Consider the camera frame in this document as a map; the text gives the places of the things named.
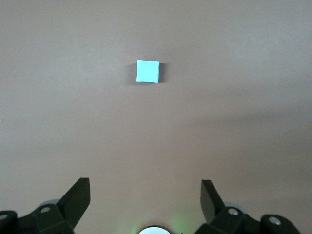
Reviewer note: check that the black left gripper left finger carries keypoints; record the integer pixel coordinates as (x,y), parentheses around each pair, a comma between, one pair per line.
(73,200)

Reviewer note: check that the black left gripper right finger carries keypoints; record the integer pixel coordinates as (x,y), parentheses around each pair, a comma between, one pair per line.
(210,202)

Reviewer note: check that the blue foam block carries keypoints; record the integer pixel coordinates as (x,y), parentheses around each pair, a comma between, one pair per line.
(148,71)

